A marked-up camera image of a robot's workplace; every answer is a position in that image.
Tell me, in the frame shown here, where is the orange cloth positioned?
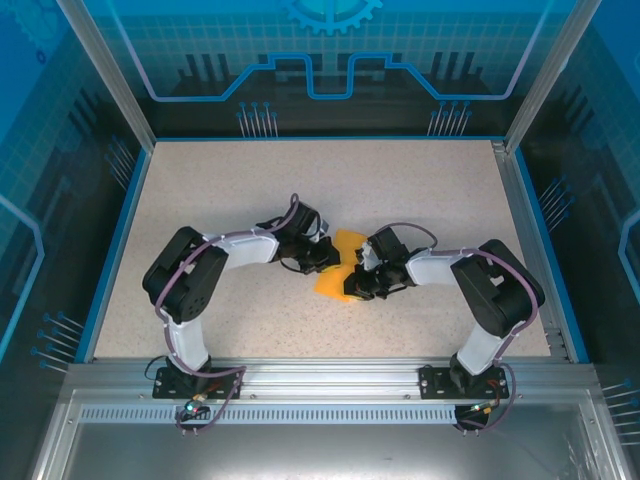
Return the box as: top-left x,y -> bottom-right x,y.
313,227 -> 370,306

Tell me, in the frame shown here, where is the grey metal tray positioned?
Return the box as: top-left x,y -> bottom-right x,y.
29,388 -> 624,480

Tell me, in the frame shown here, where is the aluminium side channel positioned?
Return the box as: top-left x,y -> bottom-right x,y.
491,139 -> 571,362

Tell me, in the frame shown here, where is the blue table edge trim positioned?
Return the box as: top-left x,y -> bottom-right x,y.
74,135 -> 592,364

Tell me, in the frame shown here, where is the aluminium front rail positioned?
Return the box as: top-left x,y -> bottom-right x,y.
64,355 -> 601,401

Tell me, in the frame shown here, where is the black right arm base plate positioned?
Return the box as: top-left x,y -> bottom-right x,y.
418,364 -> 511,401

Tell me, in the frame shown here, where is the slotted grey cable duct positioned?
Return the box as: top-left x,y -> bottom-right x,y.
78,404 -> 459,425

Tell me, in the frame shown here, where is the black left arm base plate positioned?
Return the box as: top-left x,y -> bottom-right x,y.
152,366 -> 242,401

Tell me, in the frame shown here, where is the aluminium corner post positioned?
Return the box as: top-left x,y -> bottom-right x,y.
55,0 -> 157,151
503,0 -> 600,152

